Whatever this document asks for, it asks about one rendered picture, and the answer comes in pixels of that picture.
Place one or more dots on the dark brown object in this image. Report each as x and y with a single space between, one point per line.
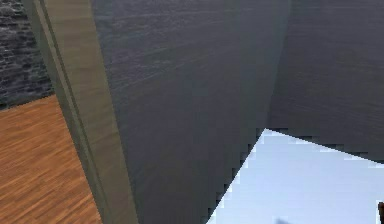
381 212

